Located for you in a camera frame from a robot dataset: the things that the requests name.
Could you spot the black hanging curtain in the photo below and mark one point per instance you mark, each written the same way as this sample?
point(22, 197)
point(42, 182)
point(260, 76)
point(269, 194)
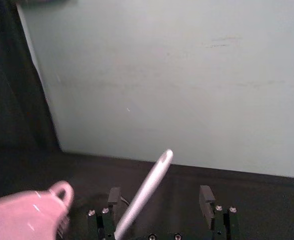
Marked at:
point(9, 87)

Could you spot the plain pale wall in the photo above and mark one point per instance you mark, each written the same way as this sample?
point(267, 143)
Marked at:
point(162, 75)

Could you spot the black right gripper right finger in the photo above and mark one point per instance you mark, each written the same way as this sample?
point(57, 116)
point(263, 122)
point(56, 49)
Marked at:
point(207, 207)

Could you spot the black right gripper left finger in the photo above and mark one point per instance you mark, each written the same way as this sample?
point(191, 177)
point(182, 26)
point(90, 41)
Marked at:
point(107, 220)

